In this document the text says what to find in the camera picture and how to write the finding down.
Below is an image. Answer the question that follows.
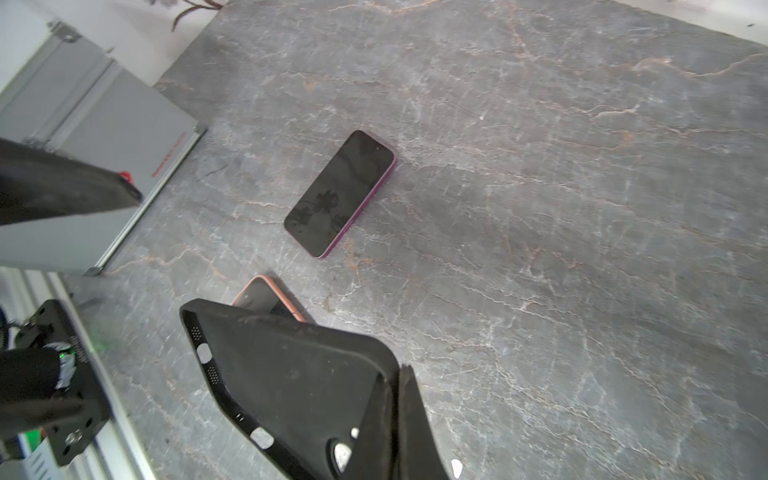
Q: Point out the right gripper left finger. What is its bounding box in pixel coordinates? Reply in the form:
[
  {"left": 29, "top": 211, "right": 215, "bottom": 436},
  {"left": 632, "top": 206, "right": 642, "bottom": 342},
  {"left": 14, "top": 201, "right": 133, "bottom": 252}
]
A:
[{"left": 1, "top": 139, "right": 143, "bottom": 225}]

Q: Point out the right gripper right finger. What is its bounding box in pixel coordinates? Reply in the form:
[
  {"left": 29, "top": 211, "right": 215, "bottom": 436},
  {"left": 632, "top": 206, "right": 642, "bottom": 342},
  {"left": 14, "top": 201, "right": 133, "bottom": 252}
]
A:
[{"left": 341, "top": 365, "right": 449, "bottom": 480}]

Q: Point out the black phone case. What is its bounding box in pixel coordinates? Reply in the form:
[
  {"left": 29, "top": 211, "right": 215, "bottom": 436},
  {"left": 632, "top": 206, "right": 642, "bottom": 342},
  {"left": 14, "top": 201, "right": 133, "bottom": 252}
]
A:
[{"left": 179, "top": 299, "right": 399, "bottom": 479}]

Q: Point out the purple phone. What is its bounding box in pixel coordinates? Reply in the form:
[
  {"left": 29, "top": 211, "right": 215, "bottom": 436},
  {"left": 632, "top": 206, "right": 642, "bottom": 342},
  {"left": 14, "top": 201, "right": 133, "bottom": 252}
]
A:
[{"left": 284, "top": 130, "right": 397, "bottom": 258}]

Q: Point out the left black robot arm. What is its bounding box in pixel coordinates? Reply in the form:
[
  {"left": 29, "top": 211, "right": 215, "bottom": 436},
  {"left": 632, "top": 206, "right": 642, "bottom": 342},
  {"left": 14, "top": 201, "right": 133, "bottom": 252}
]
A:
[{"left": 1, "top": 345, "right": 85, "bottom": 439}]

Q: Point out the silver metal case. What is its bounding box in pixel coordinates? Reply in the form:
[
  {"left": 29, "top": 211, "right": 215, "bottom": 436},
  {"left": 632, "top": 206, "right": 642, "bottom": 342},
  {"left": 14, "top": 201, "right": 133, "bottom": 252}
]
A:
[{"left": 1, "top": 1, "right": 205, "bottom": 276}]

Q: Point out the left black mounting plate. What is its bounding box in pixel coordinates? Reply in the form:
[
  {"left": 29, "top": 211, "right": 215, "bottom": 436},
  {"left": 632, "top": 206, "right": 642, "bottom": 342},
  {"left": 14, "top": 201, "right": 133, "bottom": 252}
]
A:
[{"left": 1, "top": 299, "right": 112, "bottom": 467}]

